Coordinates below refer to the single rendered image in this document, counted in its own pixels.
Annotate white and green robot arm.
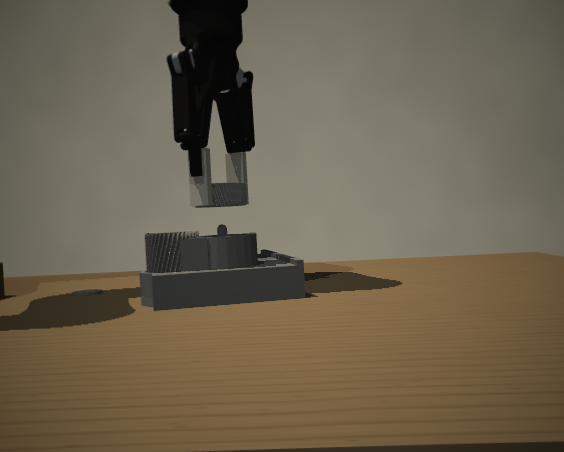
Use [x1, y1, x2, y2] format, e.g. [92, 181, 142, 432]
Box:
[168, 0, 248, 14]

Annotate grey toothed gear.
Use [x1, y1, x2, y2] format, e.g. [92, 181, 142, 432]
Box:
[195, 182, 247, 208]

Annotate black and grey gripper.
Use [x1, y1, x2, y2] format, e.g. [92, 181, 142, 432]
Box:
[167, 3, 255, 206]

